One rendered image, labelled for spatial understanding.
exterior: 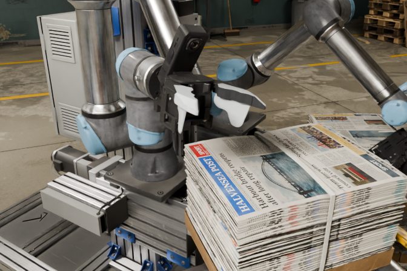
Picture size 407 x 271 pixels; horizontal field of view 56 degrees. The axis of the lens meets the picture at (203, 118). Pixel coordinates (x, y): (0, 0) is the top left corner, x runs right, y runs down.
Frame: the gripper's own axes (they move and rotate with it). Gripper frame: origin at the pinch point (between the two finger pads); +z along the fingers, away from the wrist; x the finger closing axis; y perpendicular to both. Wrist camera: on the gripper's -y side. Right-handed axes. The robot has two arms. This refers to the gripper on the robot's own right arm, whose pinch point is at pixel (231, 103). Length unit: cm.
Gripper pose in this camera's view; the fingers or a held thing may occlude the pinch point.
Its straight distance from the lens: 51.7
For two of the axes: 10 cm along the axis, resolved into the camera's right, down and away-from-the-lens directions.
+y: -1.2, 9.4, 3.2
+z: 5.3, 3.3, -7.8
